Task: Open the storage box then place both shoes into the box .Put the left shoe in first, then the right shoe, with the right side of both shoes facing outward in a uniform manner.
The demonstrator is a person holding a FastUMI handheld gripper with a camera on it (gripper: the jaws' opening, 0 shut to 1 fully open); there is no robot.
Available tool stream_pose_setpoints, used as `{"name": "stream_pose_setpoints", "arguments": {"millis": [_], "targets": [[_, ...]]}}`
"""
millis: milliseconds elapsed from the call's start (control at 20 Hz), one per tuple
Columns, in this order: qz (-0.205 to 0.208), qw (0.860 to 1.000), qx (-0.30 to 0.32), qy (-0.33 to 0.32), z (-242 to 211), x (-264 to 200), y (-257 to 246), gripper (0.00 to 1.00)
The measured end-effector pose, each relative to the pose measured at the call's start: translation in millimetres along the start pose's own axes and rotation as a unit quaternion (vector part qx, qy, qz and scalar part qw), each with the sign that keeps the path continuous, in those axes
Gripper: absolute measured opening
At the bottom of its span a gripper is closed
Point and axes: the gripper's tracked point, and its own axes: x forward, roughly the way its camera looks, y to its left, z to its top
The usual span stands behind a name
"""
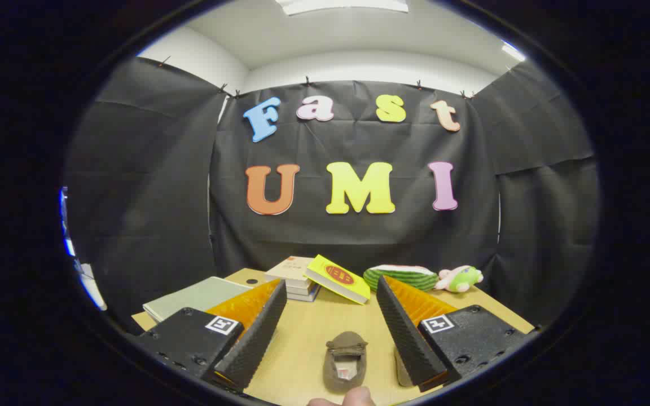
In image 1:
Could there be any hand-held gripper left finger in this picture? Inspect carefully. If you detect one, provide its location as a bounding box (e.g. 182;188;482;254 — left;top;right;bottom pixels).
132;279;288;393

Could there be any beige cover book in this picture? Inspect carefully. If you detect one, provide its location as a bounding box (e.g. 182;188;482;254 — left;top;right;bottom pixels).
265;256;317;289

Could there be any yellow book with red circle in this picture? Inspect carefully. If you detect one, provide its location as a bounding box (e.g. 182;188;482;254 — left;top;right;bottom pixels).
304;254;371;305

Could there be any pink and green plush toy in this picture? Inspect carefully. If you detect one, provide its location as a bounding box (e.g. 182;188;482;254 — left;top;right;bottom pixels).
434;266;484;293

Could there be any black backdrop cloth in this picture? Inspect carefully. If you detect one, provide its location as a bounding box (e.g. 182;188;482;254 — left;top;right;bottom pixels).
65;56;599;333

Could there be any pale green fabric storage box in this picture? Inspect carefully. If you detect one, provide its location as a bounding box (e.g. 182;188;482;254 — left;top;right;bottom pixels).
143;276;253;323

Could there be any watermelon slice plush toy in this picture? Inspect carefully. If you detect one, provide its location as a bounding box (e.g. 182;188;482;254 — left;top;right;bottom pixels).
363;264;440;292

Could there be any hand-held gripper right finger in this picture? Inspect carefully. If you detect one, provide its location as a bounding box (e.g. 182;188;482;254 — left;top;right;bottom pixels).
375;275;530;394

